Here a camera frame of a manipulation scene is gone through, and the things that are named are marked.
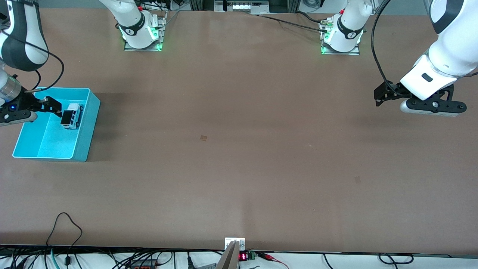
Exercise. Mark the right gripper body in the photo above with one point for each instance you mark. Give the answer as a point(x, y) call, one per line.
point(27, 101)

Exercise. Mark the white jeep toy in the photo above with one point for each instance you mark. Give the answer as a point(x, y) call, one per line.
point(73, 116)

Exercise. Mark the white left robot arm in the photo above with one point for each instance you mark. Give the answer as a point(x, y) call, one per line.
point(459, 41)

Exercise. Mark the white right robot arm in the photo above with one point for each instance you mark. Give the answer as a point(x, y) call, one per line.
point(22, 33)

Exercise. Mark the cyan plastic bin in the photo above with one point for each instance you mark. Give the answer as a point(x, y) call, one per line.
point(56, 145)

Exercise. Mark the metal control box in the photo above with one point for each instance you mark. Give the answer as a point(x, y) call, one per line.
point(242, 6)

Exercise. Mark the orange connector block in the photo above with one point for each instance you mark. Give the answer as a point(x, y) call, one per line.
point(143, 266)

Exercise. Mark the red clip lead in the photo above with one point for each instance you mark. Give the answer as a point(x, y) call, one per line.
point(267, 256)

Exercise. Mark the red digit display module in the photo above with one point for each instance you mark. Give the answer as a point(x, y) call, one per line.
point(243, 256)

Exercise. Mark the grey aluminium bar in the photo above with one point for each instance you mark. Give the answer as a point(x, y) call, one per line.
point(228, 259)

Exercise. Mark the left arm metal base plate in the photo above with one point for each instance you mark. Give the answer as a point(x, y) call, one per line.
point(341, 53)

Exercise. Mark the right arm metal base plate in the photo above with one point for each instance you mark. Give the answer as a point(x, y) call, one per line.
point(143, 49)

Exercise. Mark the white mount plate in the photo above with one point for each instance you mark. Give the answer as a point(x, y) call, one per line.
point(241, 244)

